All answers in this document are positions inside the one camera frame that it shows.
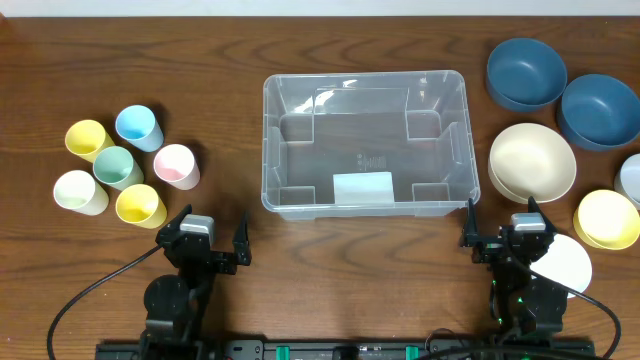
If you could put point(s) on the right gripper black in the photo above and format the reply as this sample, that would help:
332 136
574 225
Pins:
505 245

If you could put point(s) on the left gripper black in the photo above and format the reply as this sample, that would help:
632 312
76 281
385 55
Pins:
209 255

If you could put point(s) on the beige large bowl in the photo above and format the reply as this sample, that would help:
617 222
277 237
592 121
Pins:
529 160

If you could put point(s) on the white small bowl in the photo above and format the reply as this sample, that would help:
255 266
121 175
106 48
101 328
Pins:
566 262

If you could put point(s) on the yellow small bowl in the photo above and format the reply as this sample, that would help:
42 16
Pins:
606 219

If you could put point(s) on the clear plastic storage bin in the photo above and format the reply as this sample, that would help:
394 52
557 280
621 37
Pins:
414 124

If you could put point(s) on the dark blue bowl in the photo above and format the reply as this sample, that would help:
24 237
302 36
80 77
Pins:
525 75
598 113

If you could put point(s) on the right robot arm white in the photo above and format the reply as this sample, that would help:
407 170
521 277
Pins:
528 308

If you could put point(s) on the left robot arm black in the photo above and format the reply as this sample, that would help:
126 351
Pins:
176 303

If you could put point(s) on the yellow plastic cup lower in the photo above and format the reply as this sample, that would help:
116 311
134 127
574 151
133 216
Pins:
141 205

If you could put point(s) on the yellow plastic cup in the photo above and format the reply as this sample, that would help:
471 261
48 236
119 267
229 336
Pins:
86 139
141 205

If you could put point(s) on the pink plastic cup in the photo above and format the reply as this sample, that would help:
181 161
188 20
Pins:
176 165

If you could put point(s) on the green plastic cup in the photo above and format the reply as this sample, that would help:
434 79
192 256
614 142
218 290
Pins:
116 167

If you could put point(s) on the grey small bowl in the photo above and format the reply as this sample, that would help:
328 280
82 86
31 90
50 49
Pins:
627 180

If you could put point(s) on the light blue plastic cup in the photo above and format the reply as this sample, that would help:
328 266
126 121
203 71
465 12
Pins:
138 125

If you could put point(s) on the white plastic cup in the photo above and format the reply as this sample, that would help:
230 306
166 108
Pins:
78 191

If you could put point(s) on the yellow plastic cup upper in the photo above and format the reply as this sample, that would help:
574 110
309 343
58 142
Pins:
86 139

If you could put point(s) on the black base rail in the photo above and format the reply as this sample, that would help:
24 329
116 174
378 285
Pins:
435 348

